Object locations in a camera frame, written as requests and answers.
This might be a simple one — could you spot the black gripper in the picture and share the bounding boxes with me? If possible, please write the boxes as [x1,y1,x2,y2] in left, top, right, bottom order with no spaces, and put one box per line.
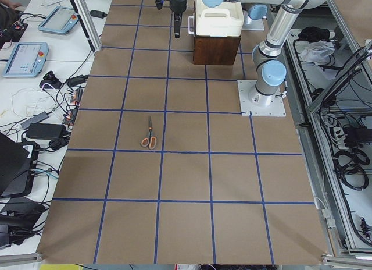
[169,0,187,38]

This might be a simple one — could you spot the orange grey scissors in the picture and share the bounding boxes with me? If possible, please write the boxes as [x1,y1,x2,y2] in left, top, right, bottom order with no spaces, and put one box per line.
[141,116,157,150]

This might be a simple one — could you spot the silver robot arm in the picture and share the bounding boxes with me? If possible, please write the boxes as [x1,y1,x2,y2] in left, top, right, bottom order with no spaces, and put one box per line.
[202,0,326,107]

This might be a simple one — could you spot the dark wooden cabinet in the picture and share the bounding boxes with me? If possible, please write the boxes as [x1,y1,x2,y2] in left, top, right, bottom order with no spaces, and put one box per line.
[193,35,241,65]

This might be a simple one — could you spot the cream plastic tray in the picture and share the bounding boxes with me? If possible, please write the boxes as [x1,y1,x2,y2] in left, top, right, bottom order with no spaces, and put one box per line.
[194,0,244,37]

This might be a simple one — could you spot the black power adapter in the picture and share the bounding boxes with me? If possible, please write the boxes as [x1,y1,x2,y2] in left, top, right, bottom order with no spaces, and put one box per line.
[90,10,108,19]

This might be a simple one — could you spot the far teach pendant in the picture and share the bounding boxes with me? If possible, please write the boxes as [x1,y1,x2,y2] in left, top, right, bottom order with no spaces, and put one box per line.
[38,6,78,35]

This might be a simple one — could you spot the teach pendant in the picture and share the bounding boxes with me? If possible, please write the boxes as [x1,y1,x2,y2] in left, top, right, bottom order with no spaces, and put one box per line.
[2,42,49,77]
[38,6,78,35]

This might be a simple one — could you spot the near teach pendant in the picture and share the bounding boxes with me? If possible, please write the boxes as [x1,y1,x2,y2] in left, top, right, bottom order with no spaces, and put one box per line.
[2,42,49,77]

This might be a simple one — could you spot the black power brick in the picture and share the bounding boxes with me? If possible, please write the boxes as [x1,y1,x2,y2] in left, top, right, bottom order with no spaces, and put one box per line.
[26,123,66,140]

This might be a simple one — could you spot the black laptop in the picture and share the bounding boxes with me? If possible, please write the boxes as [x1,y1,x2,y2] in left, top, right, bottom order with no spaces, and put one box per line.
[1,134,40,198]

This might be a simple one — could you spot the aluminium frame post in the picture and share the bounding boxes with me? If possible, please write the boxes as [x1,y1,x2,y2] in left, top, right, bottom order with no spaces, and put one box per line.
[69,0,102,53]

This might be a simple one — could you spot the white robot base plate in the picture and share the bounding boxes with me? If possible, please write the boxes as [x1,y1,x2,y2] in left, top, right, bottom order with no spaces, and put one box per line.
[237,80,286,118]

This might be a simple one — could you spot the white coiled cable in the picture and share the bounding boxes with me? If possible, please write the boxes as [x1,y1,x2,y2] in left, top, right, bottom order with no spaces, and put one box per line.
[11,87,59,117]

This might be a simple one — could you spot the black cable bundle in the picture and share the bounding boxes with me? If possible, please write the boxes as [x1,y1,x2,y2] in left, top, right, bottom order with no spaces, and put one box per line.
[331,124,370,192]

